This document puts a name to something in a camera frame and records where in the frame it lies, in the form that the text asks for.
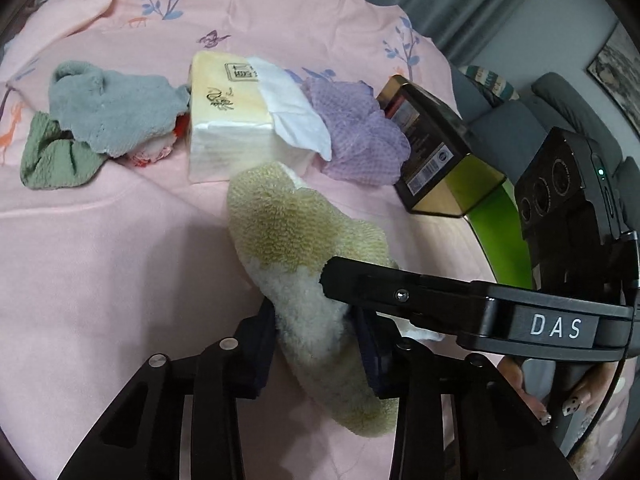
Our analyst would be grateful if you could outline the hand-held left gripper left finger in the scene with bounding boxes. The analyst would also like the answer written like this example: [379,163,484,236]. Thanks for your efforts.
[57,302,277,480]

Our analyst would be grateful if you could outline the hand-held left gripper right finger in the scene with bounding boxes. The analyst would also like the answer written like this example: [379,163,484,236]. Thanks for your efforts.
[351,309,583,480]

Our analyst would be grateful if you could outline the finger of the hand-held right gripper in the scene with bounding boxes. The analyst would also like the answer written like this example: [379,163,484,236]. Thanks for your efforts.
[320,256,493,336]

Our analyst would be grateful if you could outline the green box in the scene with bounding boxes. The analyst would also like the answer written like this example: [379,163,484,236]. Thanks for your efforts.
[465,180,533,288]

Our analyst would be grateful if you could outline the yellow cream fluffy sock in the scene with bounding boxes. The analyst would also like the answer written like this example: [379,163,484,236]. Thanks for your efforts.
[227,162,401,438]

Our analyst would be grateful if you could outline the purple mesh cloth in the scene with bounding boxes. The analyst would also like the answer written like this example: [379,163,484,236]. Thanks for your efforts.
[300,76,412,187]

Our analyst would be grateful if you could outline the person's right hand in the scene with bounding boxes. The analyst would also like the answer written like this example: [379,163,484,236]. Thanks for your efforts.
[496,356,619,428]

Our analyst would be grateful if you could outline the black and gold box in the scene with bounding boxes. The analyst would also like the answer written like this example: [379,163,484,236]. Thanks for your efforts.
[376,75,507,219]

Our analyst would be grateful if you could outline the pink floral bed sheet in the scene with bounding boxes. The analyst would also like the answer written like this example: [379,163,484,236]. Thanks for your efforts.
[0,0,501,480]

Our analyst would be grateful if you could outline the grey sofa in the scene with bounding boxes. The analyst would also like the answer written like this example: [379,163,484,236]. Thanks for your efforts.
[450,62,640,286]

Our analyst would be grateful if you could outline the white tissue sheet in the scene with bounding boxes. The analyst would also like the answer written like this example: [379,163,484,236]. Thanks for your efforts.
[248,56,333,162]

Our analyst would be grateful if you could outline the striped cushion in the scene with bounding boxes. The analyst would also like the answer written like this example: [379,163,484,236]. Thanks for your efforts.
[462,65,521,106]

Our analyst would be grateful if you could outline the yellow white tissue pack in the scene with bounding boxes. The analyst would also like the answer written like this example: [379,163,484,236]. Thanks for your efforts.
[189,51,321,183]

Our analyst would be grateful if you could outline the red and white cloth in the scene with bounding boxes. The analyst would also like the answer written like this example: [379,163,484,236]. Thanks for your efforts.
[120,114,191,167]

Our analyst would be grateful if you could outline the green crinkled cloth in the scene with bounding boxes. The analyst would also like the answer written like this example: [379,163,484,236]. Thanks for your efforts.
[20,112,108,191]

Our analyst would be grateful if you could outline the grey fluffy cloth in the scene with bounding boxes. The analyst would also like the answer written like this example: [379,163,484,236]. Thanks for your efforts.
[48,60,192,158]

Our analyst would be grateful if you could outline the grey blue curtain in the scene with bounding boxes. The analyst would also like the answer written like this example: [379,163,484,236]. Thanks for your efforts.
[345,0,556,66]

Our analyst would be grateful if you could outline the framed wall picture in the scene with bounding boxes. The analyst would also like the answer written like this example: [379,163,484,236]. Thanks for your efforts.
[586,22,640,136]

